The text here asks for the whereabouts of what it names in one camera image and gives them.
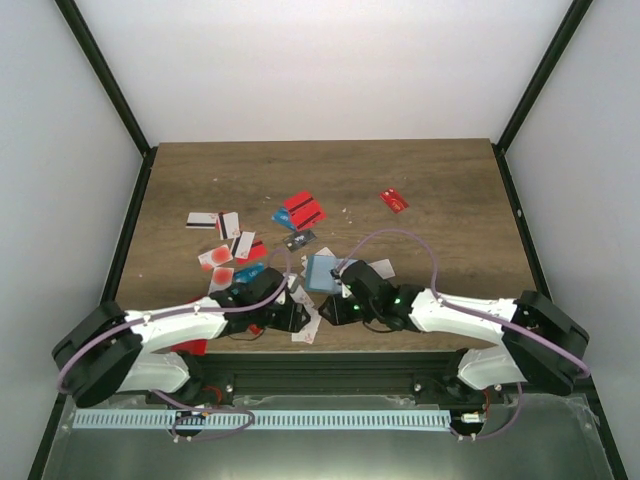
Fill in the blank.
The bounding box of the teal card holder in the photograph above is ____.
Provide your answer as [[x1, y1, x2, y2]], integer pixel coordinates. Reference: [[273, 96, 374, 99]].
[[305, 255, 342, 295]]

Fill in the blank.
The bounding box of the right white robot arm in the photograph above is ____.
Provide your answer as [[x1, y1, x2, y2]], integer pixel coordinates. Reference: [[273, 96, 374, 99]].
[[306, 257, 589, 403]]

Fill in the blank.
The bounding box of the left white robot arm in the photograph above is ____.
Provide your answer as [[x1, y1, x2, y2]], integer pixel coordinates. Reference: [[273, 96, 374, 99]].
[[52, 267, 317, 408]]

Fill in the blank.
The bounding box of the white blossom card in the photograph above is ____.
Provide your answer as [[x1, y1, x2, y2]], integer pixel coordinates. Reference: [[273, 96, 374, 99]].
[[287, 274, 315, 310], [291, 311, 322, 344]]

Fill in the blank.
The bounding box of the white VIP sunset card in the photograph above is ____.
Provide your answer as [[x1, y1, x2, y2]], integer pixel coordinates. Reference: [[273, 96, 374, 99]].
[[368, 259, 396, 279]]

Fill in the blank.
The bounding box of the blue VIP card lower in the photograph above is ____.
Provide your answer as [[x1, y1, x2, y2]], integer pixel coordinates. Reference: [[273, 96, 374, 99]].
[[233, 263, 265, 284]]

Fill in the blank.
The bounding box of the blue vip card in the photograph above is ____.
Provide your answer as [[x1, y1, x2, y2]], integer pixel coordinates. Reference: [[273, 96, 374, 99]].
[[233, 263, 265, 284], [271, 207, 296, 231]]

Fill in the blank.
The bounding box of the white VIP chip card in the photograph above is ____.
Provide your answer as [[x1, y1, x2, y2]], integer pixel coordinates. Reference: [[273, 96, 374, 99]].
[[300, 247, 334, 266]]

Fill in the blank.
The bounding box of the red card under white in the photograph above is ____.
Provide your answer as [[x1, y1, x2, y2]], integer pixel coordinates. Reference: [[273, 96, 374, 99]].
[[236, 240, 268, 265]]

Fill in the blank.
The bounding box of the black VIP card upper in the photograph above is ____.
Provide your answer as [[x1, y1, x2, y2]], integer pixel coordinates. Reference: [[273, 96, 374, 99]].
[[283, 229, 316, 252]]

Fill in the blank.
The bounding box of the white card red circle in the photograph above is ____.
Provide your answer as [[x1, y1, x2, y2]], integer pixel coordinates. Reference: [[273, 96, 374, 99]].
[[198, 244, 233, 271]]

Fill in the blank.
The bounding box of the red stripe card front edge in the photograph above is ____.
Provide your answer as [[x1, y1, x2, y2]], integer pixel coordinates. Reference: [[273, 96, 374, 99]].
[[171, 339, 208, 356]]

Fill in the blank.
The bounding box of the red card far right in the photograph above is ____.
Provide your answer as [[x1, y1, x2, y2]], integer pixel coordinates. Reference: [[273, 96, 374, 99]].
[[379, 188, 409, 214]]

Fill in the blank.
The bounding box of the white card vertical stripe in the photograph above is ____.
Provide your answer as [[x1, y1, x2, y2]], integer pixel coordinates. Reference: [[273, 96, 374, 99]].
[[216, 212, 241, 240]]

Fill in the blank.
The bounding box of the white card black stripe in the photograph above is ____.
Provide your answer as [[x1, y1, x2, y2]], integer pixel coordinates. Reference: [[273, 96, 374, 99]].
[[186, 212, 219, 229]]

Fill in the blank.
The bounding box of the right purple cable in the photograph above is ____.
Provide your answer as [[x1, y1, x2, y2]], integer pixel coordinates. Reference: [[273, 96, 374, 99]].
[[332, 228, 591, 444]]

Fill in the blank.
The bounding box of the purple cable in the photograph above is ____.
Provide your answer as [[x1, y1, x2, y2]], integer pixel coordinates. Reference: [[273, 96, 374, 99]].
[[57, 248, 294, 444], [332, 228, 591, 444]]

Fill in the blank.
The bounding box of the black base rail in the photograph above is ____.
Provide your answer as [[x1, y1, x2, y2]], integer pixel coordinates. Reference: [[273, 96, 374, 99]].
[[64, 349, 594, 401]]

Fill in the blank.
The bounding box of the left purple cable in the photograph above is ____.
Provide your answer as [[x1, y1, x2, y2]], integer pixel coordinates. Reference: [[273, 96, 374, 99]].
[[57, 248, 294, 444]]

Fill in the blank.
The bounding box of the light blue slotted rail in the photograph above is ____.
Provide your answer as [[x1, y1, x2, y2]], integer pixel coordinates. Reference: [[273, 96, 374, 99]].
[[73, 409, 451, 431]]

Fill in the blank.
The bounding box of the black frame post right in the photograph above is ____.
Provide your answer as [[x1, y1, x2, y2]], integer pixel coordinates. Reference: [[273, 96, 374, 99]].
[[497, 0, 594, 151]]

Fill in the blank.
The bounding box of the black frame post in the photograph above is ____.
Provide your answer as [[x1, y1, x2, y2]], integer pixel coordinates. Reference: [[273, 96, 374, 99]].
[[53, 0, 152, 156], [497, 0, 594, 151]]

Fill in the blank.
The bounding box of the black frame post left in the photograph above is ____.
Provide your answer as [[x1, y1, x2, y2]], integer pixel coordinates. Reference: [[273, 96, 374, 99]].
[[53, 0, 152, 156]]

